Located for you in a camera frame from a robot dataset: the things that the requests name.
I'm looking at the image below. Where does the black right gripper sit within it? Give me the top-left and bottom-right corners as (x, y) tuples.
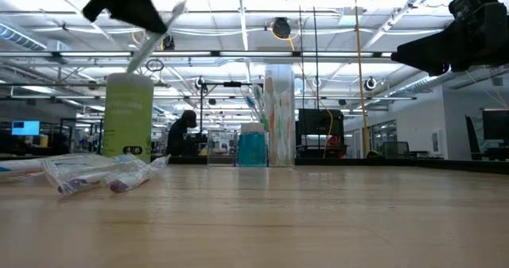
(391, 0), (509, 77)

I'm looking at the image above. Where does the bagged blue toothbrush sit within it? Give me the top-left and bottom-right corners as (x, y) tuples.
(243, 94), (266, 128)
(0, 152), (138, 181)

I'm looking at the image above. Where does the clear plastic organizer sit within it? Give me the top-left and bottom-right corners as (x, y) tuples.
(207, 127), (297, 167)

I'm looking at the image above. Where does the blue mouthwash bottle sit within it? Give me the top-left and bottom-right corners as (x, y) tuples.
(244, 122), (263, 167)
(238, 122), (258, 167)
(250, 122), (268, 167)

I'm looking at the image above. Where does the bagged purple toothbrush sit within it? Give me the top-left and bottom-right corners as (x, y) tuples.
(103, 153), (172, 194)
(41, 156), (134, 196)

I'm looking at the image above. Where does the black desk monitor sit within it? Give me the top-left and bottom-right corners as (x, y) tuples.
(481, 108), (509, 142)

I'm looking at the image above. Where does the long ceiling light bar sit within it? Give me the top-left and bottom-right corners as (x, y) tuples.
(59, 49), (394, 59)

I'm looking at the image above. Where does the mesh office chair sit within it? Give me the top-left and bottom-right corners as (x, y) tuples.
(380, 140), (411, 160)

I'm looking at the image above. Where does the green wipes canister white lid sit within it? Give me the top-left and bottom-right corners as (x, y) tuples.
(102, 72), (155, 163)

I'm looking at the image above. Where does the person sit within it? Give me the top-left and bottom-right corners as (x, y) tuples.
(165, 109), (199, 157)

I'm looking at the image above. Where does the black screen on cart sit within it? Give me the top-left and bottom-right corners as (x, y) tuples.
(297, 107), (345, 160)

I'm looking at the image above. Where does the white building column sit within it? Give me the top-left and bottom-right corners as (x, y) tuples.
(264, 64), (296, 166)

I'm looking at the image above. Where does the computer monitor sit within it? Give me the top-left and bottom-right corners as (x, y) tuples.
(10, 119), (41, 137)

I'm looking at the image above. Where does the black hanging cable loop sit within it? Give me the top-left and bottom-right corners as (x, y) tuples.
(145, 57), (165, 73)

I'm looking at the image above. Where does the yellow hanging cable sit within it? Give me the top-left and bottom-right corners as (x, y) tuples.
(352, 0), (371, 158)

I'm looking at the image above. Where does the thin black hanging cable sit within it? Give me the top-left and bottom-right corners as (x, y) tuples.
(297, 0), (304, 111)

